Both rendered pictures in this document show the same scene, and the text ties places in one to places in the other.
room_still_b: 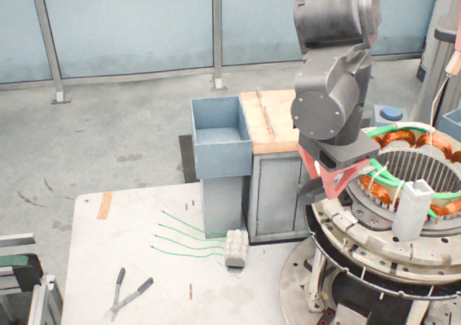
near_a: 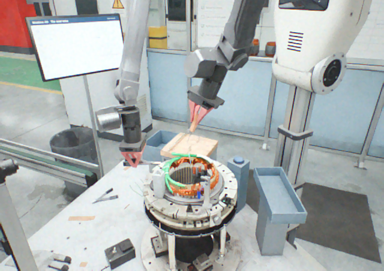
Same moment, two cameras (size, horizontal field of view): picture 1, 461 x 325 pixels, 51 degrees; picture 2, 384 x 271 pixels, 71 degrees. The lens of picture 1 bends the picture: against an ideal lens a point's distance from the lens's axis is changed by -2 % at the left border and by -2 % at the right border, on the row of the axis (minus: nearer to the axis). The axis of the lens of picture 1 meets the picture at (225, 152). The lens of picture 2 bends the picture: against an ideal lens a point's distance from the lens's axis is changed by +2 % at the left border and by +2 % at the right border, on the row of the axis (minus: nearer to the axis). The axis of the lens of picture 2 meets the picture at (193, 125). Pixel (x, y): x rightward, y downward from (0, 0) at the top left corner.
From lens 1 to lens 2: 71 cm
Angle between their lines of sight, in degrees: 29
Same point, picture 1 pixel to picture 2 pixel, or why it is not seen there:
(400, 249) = (151, 199)
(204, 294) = (129, 210)
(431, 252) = (159, 205)
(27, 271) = (89, 178)
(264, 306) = (145, 224)
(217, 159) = (149, 153)
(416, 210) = (155, 182)
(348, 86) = (111, 116)
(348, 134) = (128, 138)
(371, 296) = (191, 243)
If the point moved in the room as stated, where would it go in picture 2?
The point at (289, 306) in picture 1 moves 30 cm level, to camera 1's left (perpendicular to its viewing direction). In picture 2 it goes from (151, 228) to (101, 201)
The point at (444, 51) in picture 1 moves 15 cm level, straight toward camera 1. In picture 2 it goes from (281, 138) to (254, 147)
